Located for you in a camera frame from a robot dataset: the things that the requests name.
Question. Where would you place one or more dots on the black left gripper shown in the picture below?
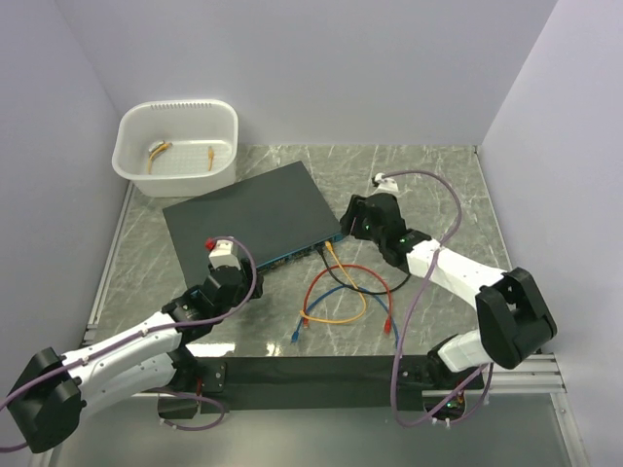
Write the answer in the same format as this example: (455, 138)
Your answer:
(247, 284)

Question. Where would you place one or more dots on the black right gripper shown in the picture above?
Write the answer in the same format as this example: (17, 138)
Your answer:
(356, 208)

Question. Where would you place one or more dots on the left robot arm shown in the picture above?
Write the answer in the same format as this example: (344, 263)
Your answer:
(54, 392)

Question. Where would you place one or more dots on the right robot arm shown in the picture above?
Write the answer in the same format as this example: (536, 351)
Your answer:
(514, 321)

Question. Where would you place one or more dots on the small orange plug in tub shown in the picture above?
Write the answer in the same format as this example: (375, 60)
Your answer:
(211, 155)

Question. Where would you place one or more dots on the white plastic tub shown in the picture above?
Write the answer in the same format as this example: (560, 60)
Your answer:
(162, 146)

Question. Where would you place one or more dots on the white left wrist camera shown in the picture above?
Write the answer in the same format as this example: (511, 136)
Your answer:
(222, 253)

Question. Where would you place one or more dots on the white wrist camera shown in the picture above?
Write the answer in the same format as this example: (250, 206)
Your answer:
(383, 184)
(222, 253)

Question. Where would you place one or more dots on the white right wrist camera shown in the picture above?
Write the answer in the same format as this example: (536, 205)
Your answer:
(383, 184)

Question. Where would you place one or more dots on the black network switch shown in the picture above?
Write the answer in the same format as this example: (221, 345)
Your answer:
(277, 215)

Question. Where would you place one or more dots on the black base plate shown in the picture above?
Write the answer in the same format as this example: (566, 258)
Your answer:
(271, 383)

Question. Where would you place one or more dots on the aluminium rail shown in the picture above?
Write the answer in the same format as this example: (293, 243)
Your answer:
(538, 374)

